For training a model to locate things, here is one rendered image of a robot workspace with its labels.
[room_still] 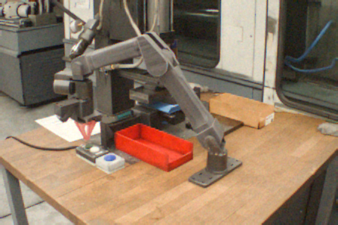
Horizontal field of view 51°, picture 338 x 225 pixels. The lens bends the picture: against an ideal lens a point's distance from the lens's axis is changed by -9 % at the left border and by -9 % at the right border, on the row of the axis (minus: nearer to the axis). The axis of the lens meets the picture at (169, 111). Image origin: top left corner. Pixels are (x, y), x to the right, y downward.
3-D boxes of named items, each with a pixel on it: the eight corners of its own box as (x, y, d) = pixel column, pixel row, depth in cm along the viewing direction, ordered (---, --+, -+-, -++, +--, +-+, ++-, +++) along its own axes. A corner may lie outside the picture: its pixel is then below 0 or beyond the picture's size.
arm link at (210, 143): (203, 137, 110) (222, 138, 108) (208, 124, 118) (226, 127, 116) (202, 156, 112) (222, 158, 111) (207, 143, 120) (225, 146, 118)
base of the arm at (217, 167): (187, 156, 110) (207, 164, 106) (227, 136, 124) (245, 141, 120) (186, 180, 113) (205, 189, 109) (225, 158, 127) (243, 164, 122)
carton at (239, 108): (258, 131, 149) (259, 112, 147) (208, 116, 165) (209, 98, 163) (273, 122, 158) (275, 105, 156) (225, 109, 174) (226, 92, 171)
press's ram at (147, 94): (150, 112, 140) (149, 30, 130) (105, 97, 156) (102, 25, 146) (182, 100, 152) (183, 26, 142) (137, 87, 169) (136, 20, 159)
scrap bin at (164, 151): (167, 172, 118) (167, 155, 116) (115, 148, 134) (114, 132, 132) (193, 159, 126) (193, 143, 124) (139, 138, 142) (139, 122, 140)
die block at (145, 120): (149, 135, 144) (149, 116, 142) (131, 128, 150) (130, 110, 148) (185, 121, 158) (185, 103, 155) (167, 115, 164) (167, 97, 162)
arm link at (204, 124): (207, 154, 113) (142, 60, 108) (210, 144, 119) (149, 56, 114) (224, 144, 110) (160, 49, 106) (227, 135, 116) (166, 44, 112)
